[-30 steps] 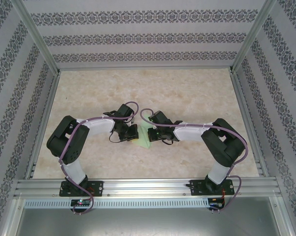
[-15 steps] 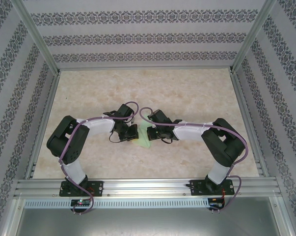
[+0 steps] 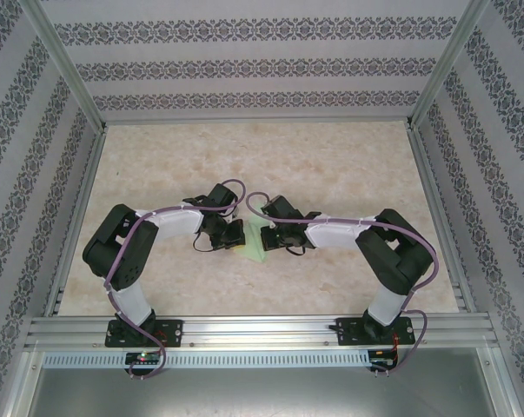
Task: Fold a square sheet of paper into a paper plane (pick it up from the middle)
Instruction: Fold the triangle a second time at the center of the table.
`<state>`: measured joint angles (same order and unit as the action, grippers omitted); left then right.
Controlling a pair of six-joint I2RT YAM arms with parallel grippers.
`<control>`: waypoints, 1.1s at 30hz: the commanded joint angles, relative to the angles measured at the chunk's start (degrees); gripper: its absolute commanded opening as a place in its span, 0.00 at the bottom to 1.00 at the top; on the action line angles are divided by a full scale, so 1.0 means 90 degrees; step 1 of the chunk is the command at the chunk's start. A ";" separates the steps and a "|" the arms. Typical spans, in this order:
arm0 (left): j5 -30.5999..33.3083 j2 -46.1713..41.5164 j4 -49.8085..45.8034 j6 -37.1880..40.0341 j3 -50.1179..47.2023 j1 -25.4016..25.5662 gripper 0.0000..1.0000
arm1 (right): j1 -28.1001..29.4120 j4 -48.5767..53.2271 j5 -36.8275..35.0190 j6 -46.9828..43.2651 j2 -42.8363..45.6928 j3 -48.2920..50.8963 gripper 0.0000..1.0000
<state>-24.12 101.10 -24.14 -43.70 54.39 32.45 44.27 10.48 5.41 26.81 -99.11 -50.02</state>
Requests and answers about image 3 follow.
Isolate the green square paper sheet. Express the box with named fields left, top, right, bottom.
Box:
left=240, top=218, right=270, bottom=264

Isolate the grey metal shelf sheet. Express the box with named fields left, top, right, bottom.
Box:
left=20, top=347, right=519, bottom=417

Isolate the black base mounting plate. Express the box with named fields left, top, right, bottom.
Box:
left=337, top=316, right=416, bottom=348
left=104, top=319, right=184, bottom=348

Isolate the small circuit board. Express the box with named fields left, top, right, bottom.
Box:
left=368, top=351, right=400, bottom=370
left=125, top=351, right=162, bottom=365

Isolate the purple cable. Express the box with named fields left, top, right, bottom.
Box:
left=247, top=192, right=441, bottom=378
left=103, top=178, right=250, bottom=382

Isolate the long aluminium mounting rail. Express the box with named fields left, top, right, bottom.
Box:
left=24, top=315, right=500, bottom=351

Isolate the slotted white cable duct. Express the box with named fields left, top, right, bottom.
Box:
left=42, top=350, right=371, bottom=370

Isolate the aluminium side rail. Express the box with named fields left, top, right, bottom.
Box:
left=43, top=125, right=110, bottom=318
left=407, top=123, right=478, bottom=314

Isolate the aluminium corner post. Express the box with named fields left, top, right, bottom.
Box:
left=404, top=0, right=493, bottom=131
left=24, top=0, right=109, bottom=131

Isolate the aluminium frame bar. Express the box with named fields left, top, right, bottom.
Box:
left=476, top=347, right=524, bottom=417
left=0, top=349, right=45, bottom=417

